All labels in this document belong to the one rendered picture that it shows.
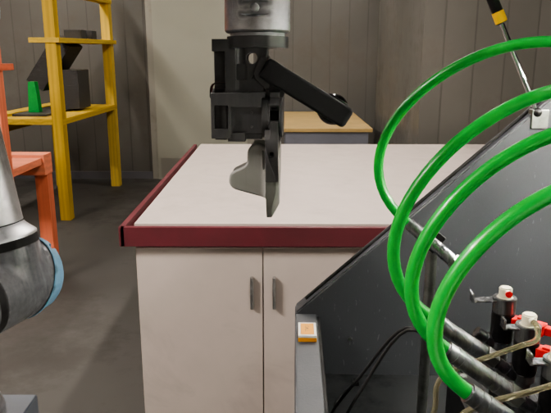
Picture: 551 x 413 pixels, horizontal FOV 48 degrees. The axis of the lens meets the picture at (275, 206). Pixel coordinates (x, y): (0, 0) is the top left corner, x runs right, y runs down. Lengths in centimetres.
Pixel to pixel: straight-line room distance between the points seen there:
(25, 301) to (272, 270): 128
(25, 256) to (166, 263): 122
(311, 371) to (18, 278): 45
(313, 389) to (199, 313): 134
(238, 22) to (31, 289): 51
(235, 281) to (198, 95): 489
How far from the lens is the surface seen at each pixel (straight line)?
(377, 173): 90
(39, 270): 100
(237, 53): 73
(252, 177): 73
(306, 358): 98
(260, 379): 231
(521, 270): 118
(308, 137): 519
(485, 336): 84
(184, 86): 692
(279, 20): 71
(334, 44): 691
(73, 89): 607
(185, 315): 223
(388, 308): 115
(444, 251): 90
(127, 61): 708
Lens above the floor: 141
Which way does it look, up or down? 14 degrees down
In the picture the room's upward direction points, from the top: straight up
